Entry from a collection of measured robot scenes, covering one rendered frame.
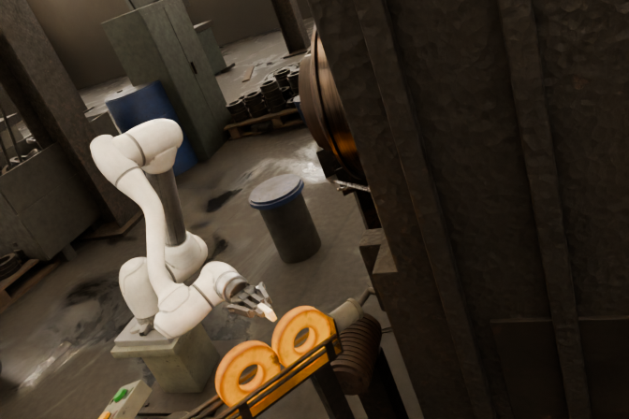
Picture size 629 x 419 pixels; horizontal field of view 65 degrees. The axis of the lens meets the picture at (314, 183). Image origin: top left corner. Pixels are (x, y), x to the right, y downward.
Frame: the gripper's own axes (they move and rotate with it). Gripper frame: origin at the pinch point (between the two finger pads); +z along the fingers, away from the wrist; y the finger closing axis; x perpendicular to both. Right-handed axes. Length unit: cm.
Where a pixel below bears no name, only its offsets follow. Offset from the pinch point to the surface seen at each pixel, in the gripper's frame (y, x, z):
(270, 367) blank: 9.9, -1.4, 17.6
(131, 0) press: -251, 161, -806
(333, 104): -33, 45, 17
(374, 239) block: -30.0, 7.6, 16.2
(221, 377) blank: 20.2, 4.9, 17.8
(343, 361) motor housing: -8.8, -19.1, 12.4
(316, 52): -37, 57, 12
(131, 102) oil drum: -71, 39, -356
